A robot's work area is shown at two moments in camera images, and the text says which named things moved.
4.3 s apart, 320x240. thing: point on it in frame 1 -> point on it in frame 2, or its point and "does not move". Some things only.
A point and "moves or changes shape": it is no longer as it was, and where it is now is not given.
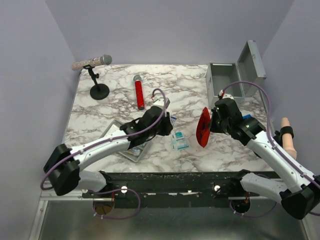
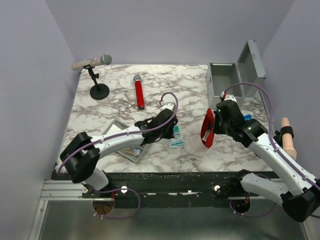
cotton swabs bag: (135, 152) does not move
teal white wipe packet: (179, 141) moves or changes shape
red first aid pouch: (203, 127) moves or changes shape
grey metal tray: (134, 153) does not move
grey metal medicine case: (240, 79) does not move
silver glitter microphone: (104, 59) does not move
